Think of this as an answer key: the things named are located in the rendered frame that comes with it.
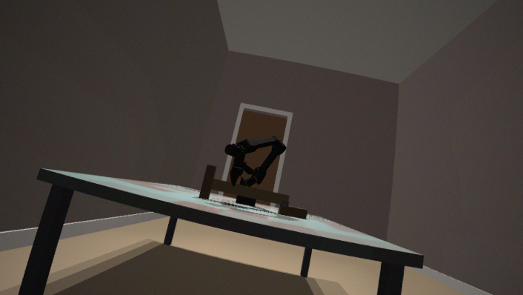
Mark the brown wooden rail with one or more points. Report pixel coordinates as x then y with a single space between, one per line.
249 192

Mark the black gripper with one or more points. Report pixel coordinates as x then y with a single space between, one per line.
236 170

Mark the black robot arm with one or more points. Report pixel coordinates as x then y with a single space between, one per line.
251 145

